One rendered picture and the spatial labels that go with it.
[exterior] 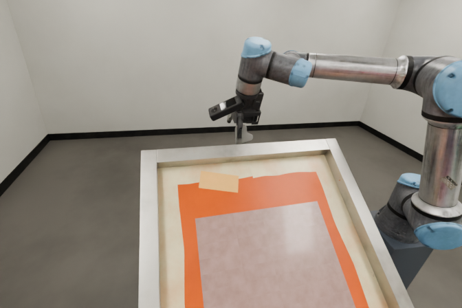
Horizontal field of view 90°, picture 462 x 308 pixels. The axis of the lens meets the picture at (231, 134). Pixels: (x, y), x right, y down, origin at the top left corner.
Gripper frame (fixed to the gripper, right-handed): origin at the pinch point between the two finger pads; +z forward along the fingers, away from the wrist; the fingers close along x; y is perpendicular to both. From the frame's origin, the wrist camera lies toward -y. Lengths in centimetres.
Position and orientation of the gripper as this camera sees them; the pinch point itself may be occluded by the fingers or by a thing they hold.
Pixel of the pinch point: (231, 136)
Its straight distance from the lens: 85.2
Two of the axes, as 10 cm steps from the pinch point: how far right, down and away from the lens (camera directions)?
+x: -2.2, -6.9, 6.9
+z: -1.4, 7.3, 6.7
